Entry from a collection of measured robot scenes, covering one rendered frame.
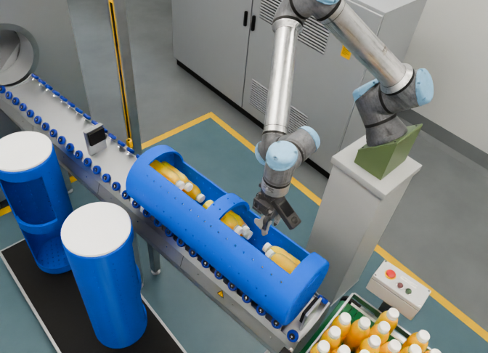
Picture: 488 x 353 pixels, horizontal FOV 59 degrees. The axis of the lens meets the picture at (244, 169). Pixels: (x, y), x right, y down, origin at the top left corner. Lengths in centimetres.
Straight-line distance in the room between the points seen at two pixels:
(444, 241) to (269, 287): 221
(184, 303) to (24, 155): 130
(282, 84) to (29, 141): 132
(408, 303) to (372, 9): 174
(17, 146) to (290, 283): 147
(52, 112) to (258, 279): 161
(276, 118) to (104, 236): 85
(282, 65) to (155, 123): 251
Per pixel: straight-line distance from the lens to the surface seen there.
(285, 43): 163
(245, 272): 159
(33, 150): 228
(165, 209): 176
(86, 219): 192
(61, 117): 263
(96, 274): 192
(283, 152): 127
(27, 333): 292
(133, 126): 263
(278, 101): 152
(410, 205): 368
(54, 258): 294
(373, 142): 205
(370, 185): 209
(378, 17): 280
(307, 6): 165
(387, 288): 178
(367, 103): 201
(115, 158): 231
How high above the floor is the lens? 251
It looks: 45 degrees down
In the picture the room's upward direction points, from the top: 7 degrees clockwise
